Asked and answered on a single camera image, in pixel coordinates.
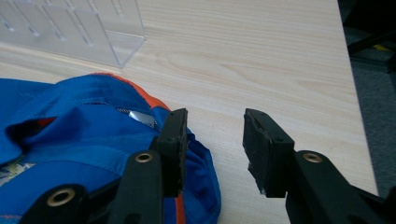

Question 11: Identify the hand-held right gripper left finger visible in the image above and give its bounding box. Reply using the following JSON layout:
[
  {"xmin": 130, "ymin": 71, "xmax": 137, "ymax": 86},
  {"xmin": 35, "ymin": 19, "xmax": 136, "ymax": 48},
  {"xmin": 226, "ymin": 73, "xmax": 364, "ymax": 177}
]
[{"xmin": 106, "ymin": 107, "xmax": 190, "ymax": 224}]

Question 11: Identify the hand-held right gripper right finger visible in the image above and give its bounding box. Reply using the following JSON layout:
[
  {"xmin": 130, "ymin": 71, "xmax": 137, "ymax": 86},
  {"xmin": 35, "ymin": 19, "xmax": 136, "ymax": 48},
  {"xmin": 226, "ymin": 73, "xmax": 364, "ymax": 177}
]
[{"xmin": 242, "ymin": 107, "xmax": 386, "ymax": 224}]

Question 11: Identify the blue and orange backpack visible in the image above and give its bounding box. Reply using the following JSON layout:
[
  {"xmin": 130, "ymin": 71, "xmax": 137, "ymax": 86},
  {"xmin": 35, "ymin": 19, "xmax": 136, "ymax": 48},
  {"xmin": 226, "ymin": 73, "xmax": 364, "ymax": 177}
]
[{"xmin": 0, "ymin": 72, "xmax": 222, "ymax": 224}]

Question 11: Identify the black metal stand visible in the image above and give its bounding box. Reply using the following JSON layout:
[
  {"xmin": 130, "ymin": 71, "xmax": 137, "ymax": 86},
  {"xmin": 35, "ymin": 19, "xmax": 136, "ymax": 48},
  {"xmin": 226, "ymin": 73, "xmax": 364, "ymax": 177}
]
[{"xmin": 341, "ymin": 0, "xmax": 396, "ymax": 73}]

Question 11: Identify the clear acrylic rack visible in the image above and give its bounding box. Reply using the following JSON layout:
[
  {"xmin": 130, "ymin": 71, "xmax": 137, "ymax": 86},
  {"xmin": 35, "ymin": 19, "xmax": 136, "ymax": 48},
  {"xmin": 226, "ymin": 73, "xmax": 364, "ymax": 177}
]
[{"xmin": 0, "ymin": 0, "xmax": 147, "ymax": 69}]

